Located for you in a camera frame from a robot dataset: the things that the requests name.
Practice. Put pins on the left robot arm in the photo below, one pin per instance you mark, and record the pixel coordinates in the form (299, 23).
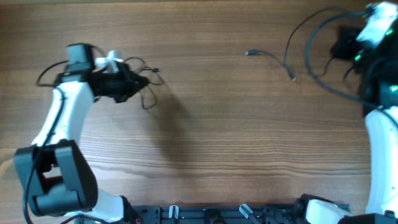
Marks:
(55, 176)

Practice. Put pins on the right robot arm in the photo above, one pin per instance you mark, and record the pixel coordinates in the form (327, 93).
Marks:
(376, 61)

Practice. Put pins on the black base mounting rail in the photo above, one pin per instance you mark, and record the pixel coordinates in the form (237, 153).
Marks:
(268, 214)

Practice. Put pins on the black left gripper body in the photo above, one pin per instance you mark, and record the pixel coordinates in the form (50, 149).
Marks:
(114, 85)

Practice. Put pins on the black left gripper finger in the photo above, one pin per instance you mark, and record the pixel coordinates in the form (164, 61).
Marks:
(131, 90)
(140, 81)

